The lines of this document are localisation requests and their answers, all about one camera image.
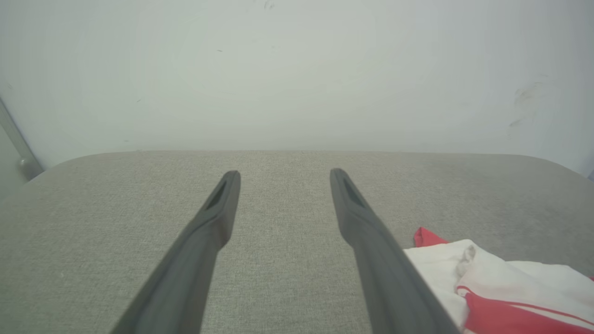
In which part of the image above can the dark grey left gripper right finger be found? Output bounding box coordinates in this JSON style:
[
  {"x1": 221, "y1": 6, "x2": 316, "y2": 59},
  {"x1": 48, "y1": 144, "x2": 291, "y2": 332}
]
[{"x1": 329, "y1": 168, "x2": 461, "y2": 334}]

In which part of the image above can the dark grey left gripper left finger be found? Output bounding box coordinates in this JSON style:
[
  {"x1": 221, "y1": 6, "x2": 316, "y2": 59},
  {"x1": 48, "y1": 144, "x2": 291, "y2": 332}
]
[{"x1": 110, "y1": 170, "x2": 241, "y2": 334}]

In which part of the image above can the red and white jersey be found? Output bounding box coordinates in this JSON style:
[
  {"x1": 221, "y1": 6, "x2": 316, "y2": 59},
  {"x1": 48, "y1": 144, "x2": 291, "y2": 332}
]
[{"x1": 403, "y1": 226, "x2": 594, "y2": 334}]

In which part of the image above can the grey metal pole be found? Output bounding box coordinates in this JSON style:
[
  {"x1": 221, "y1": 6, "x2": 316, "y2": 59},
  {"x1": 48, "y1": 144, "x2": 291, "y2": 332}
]
[{"x1": 0, "y1": 96, "x2": 45, "y2": 182}]

